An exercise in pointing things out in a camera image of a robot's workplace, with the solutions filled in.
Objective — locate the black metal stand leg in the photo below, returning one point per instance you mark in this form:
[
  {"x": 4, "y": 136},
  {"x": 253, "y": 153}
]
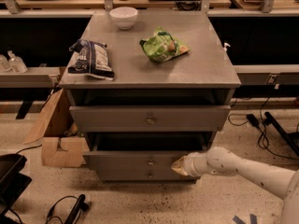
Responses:
[{"x": 292, "y": 139}]

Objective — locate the tan padded gripper body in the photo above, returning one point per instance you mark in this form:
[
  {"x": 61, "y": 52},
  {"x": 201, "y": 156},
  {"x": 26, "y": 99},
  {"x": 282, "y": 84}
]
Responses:
[{"x": 192, "y": 164}]

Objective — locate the green chip bag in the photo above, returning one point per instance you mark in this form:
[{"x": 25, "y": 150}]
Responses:
[{"x": 162, "y": 46}]

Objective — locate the grey top drawer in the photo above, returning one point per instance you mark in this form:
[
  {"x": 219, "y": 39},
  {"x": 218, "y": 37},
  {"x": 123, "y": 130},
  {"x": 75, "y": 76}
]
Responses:
[{"x": 153, "y": 118}]

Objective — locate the clear plastic bottle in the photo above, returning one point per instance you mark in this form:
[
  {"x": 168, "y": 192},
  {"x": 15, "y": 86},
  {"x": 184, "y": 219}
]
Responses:
[
  {"x": 4, "y": 63},
  {"x": 16, "y": 63}
]

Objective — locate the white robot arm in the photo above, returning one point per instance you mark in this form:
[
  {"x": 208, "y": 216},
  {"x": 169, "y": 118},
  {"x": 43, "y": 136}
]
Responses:
[{"x": 281, "y": 182}]

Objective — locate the grey drawer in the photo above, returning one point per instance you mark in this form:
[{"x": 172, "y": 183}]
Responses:
[
  {"x": 117, "y": 151},
  {"x": 153, "y": 118}
]

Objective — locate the black tray stand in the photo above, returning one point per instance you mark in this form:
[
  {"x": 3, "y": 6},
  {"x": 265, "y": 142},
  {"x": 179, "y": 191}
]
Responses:
[{"x": 12, "y": 183}]

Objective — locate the grey wooden drawer cabinet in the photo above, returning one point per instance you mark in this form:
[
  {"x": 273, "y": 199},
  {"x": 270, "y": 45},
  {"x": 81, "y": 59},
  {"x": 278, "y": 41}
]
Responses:
[{"x": 202, "y": 76}]

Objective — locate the white ceramic bowl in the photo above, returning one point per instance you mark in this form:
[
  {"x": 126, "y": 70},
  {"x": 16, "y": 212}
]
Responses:
[{"x": 124, "y": 17}]

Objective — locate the small white pump bottle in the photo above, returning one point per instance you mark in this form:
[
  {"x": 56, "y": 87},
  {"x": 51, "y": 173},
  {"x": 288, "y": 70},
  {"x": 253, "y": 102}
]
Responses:
[{"x": 226, "y": 46}]

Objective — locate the brown cardboard box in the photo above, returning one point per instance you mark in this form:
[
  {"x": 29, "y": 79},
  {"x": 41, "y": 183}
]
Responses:
[{"x": 57, "y": 132}]

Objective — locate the dark blue snack bag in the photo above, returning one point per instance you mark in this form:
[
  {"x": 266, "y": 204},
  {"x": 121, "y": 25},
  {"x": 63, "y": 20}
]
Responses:
[{"x": 92, "y": 60}]

